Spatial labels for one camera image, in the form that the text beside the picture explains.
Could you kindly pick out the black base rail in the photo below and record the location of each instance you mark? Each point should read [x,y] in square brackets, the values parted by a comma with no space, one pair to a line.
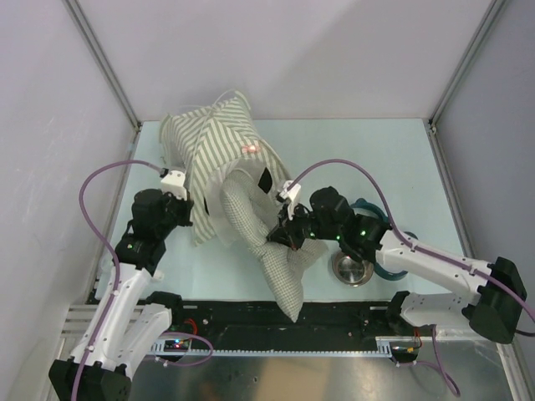
[257,327]

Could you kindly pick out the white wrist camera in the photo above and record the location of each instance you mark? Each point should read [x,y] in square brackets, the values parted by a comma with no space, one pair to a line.
[174,182]
[289,194]

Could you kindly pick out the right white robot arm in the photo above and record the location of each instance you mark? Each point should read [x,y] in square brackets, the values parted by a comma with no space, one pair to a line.
[490,296]

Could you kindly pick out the striped green white pet tent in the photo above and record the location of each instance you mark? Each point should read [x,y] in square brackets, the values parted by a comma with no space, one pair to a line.
[232,142]

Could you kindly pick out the white slotted cable duct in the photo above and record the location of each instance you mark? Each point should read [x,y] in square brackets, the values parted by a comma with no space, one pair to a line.
[169,349]

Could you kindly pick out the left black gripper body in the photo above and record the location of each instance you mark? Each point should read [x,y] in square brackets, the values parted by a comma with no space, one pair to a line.
[177,213]

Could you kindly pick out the green checked cushion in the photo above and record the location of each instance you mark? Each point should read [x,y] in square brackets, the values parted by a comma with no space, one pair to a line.
[252,214]

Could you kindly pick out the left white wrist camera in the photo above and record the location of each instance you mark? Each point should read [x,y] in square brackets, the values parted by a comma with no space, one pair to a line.
[174,182]

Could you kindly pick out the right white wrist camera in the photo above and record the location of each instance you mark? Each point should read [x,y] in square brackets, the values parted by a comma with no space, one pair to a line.
[289,194]

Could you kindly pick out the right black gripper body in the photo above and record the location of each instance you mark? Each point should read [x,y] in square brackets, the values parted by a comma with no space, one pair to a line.
[308,224]

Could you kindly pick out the stainless steel bowl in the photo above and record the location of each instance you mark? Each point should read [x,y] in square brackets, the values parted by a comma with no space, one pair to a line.
[350,272]

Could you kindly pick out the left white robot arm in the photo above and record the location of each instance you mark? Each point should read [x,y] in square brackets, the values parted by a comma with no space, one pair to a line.
[103,364]

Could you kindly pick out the teal double bowl stand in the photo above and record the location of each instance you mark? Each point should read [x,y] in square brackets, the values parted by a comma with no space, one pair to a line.
[387,266]

